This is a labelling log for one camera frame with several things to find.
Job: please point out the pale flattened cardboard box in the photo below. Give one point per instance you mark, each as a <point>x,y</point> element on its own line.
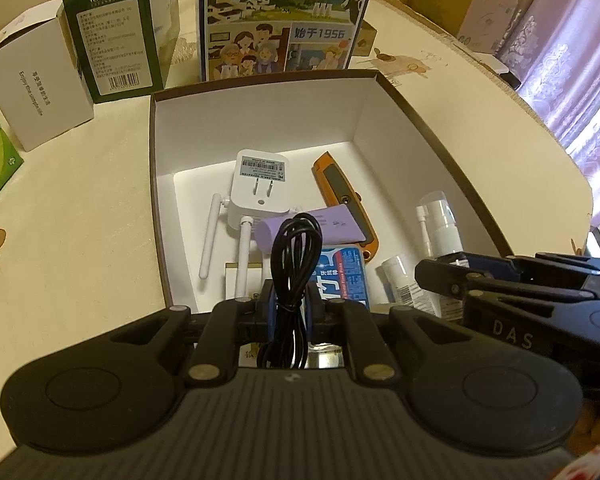
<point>495,10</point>

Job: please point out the plain white box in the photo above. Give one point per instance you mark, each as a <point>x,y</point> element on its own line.
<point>35,100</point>

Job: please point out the small brown cardboard box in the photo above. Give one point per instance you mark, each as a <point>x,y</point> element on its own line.
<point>366,40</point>

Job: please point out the dark green box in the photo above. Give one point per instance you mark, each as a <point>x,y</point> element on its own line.
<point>115,50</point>

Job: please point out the blue and white small box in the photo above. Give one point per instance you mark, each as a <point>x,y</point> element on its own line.
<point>347,272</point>

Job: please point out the white toothpaste tube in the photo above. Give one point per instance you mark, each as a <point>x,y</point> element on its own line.
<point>405,285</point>

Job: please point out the brown shoe box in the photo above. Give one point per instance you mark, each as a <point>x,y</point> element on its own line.
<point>280,120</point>

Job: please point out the white spray bottle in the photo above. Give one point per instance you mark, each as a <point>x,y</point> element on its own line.
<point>442,230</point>

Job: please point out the purple tube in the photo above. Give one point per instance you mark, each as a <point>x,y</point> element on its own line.
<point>340,222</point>

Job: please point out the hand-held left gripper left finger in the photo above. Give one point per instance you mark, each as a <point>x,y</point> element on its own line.
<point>266,310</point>

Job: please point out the white wifi repeater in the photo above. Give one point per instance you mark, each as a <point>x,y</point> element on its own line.
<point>260,180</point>

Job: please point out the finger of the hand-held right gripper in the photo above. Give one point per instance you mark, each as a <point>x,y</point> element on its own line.
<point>445,275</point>
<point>490,262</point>

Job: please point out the orange utility knife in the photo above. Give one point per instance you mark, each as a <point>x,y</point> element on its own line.
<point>337,180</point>

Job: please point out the blue milk carton box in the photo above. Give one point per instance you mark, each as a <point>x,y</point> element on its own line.
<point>280,10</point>

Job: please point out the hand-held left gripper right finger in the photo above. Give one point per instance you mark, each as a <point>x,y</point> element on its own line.
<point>314,312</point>

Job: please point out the cream printed bed sheet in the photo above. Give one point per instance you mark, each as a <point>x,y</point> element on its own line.
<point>80,240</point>

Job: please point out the purple patterned curtain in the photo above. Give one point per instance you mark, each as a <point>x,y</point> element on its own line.
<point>580,85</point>

